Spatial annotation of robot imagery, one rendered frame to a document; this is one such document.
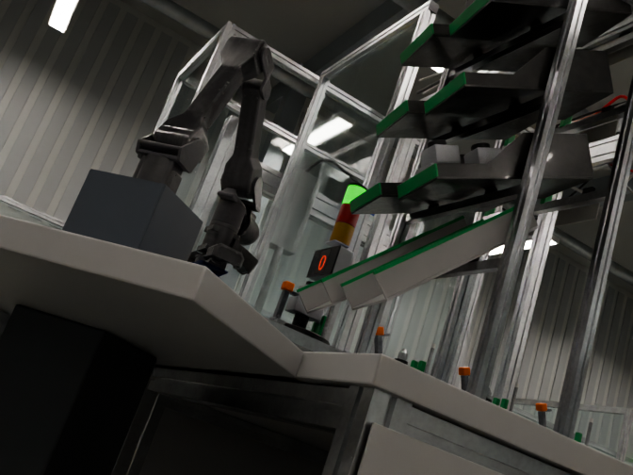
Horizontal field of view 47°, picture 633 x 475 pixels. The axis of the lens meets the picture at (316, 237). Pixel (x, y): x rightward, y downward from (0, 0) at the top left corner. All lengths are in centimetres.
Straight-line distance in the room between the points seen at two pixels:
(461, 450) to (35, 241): 44
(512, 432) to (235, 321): 31
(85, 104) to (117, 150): 69
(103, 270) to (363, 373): 25
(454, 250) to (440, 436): 40
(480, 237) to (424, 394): 43
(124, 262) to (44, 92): 921
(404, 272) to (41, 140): 874
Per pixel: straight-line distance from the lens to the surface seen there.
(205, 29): 875
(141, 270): 60
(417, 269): 104
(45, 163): 959
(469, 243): 109
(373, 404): 69
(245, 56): 137
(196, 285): 57
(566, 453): 84
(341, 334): 243
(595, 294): 120
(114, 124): 986
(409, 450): 71
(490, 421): 76
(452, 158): 115
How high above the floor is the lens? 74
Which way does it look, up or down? 17 degrees up
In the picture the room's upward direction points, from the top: 19 degrees clockwise
